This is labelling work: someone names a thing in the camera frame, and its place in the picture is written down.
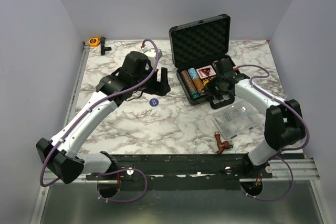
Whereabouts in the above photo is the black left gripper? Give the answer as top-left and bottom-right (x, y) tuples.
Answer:
(132, 65), (171, 97)

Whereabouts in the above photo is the blue small blind button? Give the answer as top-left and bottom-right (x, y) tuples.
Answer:
(149, 98), (159, 107)

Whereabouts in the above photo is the black triangular all-in button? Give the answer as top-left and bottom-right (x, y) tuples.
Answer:
(197, 66), (216, 78)

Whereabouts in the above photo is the black poker set case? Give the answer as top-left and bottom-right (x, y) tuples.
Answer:
(169, 14), (236, 109)

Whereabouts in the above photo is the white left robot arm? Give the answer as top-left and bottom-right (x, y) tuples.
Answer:
(36, 49), (170, 184)

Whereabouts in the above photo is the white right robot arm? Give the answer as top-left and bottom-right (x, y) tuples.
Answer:
(206, 59), (310, 178)

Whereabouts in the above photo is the brown chip stack row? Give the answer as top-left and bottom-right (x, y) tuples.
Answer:
(180, 70), (200, 99)

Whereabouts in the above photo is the clear plastic bag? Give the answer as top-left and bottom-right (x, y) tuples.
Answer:
(212, 101), (261, 139)

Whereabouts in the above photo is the brown faucet tap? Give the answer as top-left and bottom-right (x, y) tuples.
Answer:
(214, 131), (233, 155)

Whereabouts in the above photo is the black t-shaped tool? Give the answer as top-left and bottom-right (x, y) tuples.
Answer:
(100, 36), (112, 56)

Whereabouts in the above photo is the orange tape measure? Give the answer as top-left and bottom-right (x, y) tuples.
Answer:
(88, 37), (101, 47)

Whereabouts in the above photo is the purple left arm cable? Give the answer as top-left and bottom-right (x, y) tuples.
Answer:
(39, 38), (161, 203)

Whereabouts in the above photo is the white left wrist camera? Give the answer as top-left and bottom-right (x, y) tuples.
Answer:
(142, 48), (156, 66)

